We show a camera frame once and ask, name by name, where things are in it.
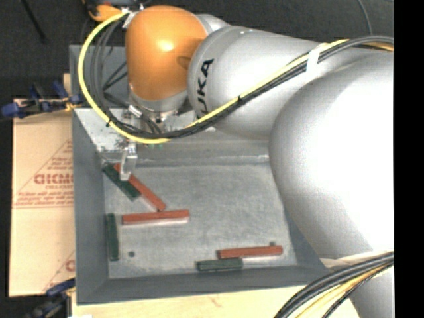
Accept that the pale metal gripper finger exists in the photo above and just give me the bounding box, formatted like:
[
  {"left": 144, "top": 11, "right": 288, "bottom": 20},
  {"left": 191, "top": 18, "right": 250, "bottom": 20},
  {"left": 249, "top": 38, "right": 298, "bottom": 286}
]
[
  {"left": 98, "top": 150, "right": 127, "bottom": 166},
  {"left": 119, "top": 145, "right": 138, "bottom": 182}
]

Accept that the red-brown flat block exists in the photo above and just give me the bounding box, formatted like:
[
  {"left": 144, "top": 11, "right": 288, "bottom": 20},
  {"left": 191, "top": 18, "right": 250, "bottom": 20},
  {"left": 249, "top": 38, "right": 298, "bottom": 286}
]
[
  {"left": 113, "top": 162, "right": 168, "bottom": 213},
  {"left": 215, "top": 244, "right": 284, "bottom": 260},
  {"left": 121, "top": 209, "right": 191, "bottom": 227}
]

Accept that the grey metal bin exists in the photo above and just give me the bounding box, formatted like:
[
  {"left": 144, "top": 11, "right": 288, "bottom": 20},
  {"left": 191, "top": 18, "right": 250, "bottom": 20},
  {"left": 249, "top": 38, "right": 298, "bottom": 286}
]
[{"left": 68, "top": 44, "right": 333, "bottom": 304}]

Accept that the brown cardboard board red print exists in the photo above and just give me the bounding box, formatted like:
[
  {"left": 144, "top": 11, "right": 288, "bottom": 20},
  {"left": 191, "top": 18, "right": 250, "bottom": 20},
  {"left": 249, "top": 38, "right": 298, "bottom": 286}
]
[{"left": 7, "top": 110, "right": 78, "bottom": 298}]

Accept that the dark green flat block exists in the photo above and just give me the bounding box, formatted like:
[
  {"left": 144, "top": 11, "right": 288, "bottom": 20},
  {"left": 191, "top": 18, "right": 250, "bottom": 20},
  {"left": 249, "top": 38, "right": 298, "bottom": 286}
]
[
  {"left": 196, "top": 257, "right": 244, "bottom": 272},
  {"left": 101, "top": 164, "right": 142, "bottom": 202},
  {"left": 105, "top": 212, "right": 121, "bottom": 262}
]

